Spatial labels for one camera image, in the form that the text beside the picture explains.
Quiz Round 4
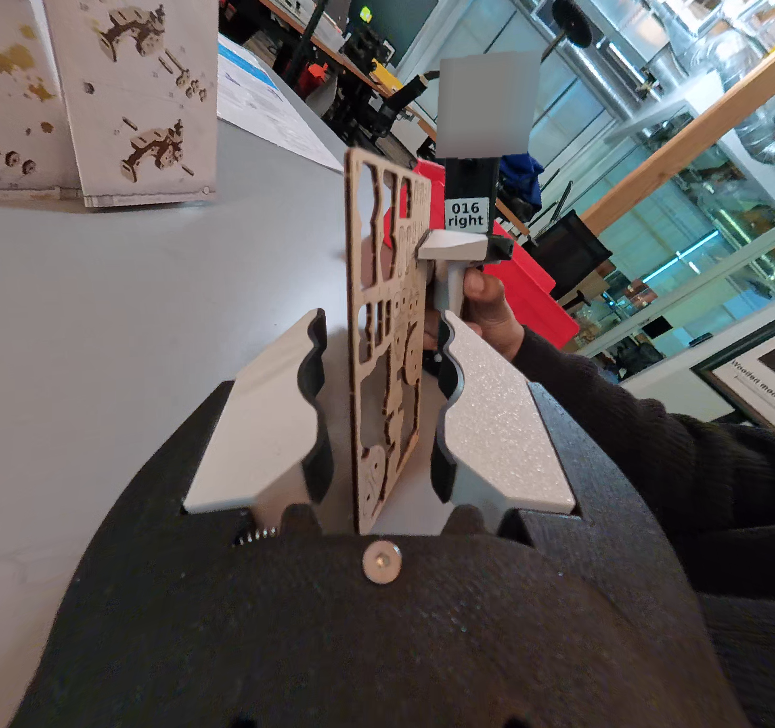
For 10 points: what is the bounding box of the person's black sweater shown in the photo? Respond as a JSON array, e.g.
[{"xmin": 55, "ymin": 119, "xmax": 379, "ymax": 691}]
[{"xmin": 696, "ymin": 589, "xmax": 775, "ymax": 728}]

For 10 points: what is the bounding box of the laminated paper sheet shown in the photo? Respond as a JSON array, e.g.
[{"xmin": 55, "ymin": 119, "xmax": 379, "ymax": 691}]
[{"xmin": 217, "ymin": 34, "xmax": 345, "ymax": 173}]

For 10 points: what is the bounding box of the black chair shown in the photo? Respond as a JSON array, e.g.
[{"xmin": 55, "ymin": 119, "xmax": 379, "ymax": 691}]
[{"xmin": 533, "ymin": 210, "xmax": 612, "ymax": 299}]

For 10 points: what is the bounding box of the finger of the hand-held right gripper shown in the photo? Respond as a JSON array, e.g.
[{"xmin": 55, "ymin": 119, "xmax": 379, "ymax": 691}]
[{"xmin": 417, "ymin": 228, "xmax": 491, "ymax": 261}]

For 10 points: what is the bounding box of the grey desk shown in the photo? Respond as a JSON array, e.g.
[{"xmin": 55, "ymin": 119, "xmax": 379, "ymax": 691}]
[{"xmin": 0, "ymin": 31, "xmax": 446, "ymax": 707}]

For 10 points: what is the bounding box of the wooden beam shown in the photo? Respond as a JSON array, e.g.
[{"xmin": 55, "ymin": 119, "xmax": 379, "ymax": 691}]
[{"xmin": 580, "ymin": 52, "xmax": 775, "ymax": 235}]

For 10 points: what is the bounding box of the red storage bin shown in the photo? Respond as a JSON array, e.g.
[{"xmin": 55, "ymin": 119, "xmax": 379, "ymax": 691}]
[{"xmin": 383, "ymin": 159, "xmax": 581, "ymax": 350}]

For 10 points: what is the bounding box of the wooden puzzle sheet with cutouts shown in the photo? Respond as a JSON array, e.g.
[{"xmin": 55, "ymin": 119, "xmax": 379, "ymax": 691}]
[{"xmin": 344, "ymin": 148, "xmax": 434, "ymax": 536}]

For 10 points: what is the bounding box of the white instruction booklet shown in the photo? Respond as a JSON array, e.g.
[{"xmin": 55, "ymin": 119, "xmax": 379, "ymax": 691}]
[{"xmin": 0, "ymin": 0, "xmax": 220, "ymax": 208}]

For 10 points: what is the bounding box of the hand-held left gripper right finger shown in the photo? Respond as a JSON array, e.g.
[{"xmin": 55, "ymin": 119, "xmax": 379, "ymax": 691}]
[{"xmin": 431, "ymin": 310, "xmax": 576, "ymax": 529}]

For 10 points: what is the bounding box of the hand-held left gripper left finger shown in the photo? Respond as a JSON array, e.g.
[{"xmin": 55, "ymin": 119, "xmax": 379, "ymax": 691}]
[{"xmin": 183, "ymin": 309, "xmax": 335, "ymax": 514}]

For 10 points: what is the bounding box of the round black disc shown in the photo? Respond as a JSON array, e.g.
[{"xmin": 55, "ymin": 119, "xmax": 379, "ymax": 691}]
[{"xmin": 551, "ymin": 0, "xmax": 594, "ymax": 47}]

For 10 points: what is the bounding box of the person's right hand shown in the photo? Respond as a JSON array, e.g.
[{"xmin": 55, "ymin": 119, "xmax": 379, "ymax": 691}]
[{"xmin": 424, "ymin": 268, "xmax": 525, "ymax": 363}]

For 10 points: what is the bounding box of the black framed sign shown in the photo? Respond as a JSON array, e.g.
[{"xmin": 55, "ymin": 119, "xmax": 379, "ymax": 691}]
[{"xmin": 690, "ymin": 337, "xmax": 775, "ymax": 429}]

